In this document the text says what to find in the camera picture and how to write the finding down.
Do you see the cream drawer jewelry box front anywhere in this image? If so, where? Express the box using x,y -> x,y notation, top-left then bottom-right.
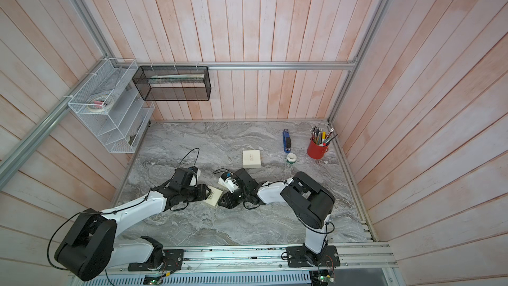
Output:
203,187 -> 224,209

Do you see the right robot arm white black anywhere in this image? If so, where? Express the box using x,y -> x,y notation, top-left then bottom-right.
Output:
214,168 -> 335,256

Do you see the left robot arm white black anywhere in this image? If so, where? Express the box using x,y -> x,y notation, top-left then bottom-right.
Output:
48,166 -> 212,281

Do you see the cream jewelry box rear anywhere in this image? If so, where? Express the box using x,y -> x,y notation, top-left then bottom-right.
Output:
242,150 -> 261,169

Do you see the small tape roll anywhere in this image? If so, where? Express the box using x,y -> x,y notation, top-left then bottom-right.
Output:
286,153 -> 297,164

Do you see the blue stapler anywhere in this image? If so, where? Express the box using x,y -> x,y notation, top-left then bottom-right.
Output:
283,129 -> 292,154

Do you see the red pen cup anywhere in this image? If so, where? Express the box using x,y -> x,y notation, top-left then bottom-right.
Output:
307,138 -> 329,160

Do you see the pens bundle in cup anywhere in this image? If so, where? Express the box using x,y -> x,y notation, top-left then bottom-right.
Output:
311,126 -> 336,147

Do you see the black mesh basket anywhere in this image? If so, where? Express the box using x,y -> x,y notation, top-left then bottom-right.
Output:
132,66 -> 212,101

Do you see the tape roll in rack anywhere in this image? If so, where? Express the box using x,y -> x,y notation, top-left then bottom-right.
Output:
86,95 -> 115,113

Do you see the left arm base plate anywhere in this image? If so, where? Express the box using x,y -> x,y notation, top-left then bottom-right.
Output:
128,249 -> 185,272

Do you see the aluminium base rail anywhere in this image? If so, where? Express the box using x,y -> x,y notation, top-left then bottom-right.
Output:
107,242 -> 398,274

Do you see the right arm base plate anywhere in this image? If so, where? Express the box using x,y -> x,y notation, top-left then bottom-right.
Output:
285,245 -> 341,268

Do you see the white wire shelf rack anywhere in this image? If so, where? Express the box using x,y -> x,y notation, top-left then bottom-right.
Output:
68,58 -> 155,154

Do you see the aluminium frame horizontal bar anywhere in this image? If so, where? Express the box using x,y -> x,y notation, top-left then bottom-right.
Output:
133,60 -> 356,71

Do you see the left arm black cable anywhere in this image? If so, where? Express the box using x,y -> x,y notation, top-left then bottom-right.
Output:
46,148 -> 201,271

